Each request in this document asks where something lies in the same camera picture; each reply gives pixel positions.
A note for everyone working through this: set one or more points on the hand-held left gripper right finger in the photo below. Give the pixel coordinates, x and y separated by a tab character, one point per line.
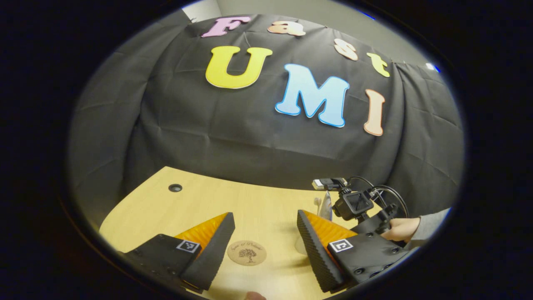
370	256

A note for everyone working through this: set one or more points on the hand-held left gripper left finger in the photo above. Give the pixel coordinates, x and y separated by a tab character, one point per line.
162	254

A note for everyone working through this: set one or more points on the white toothbrush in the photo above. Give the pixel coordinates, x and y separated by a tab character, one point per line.
317	203

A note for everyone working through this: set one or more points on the white cup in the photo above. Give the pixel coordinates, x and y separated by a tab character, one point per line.
300	246

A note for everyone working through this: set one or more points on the round cork coaster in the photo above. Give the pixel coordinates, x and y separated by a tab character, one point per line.
247	253

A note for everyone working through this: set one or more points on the light wooden desktop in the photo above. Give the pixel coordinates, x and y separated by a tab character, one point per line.
258	208

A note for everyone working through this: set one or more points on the black backdrop cloth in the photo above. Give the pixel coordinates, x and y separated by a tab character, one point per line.
208	137

